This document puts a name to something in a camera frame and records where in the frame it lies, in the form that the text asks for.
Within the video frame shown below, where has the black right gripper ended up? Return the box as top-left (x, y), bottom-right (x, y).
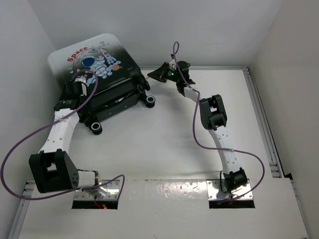
top-left (150, 62), bottom-right (181, 83)

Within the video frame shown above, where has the black white kids suitcase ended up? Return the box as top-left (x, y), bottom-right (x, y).
top-left (47, 33), bottom-right (156, 135)

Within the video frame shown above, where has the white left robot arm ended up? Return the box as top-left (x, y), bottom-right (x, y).
top-left (29, 82), bottom-right (100, 194)

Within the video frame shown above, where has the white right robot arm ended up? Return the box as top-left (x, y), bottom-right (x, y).
top-left (148, 60), bottom-right (247, 193)

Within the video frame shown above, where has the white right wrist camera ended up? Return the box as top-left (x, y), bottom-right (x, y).
top-left (169, 59), bottom-right (176, 71)

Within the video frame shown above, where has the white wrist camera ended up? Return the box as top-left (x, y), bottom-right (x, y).
top-left (169, 59), bottom-right (176, 71)
top-left (74, 74), bottom-right (87, 86)

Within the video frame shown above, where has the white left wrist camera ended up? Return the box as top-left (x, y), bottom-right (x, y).
top-left (74, 74), bottom-right (87, 86)

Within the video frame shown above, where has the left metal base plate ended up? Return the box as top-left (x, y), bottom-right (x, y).
top-left (73, 178), bottom-right (123, 201)

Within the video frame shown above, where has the metal base plate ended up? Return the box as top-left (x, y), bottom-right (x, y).
top-left (73, 178), bottom-right (123, 201)
top-left (206, 180), bottom-right (253, 201)

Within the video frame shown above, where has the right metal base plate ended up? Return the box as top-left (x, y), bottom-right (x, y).
top-left (206, 180), bottom-right (253, 201)

